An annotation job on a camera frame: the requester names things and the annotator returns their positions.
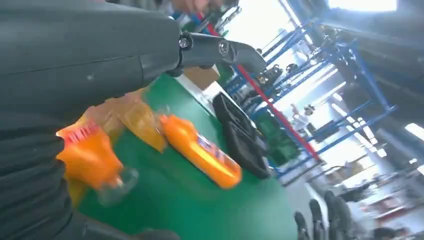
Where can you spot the red pole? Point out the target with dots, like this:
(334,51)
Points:
(265,99)

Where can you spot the yellow sheet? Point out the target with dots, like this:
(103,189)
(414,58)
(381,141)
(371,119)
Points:
(145,129)

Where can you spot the person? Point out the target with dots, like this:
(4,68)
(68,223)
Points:
(192,4)

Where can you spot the blue metal rack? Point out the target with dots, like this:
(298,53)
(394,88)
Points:
(364,82)

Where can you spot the black foam-lined case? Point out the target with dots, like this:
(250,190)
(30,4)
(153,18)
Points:
(242,142)

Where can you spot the orange detergent bottle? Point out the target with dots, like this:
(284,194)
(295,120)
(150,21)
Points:
(202,155)
(89,159)

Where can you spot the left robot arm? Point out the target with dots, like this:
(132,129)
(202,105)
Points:
(30,185)

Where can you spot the green table mat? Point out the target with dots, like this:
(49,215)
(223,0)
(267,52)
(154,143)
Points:
(182,205)

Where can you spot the large cardboard box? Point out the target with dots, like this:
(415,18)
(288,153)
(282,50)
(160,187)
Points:
(202,76)

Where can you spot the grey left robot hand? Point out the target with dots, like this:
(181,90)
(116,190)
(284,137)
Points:
(82,49)

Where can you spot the black chair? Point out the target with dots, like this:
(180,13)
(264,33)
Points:
(317,218)
(341,215)
(301,227)

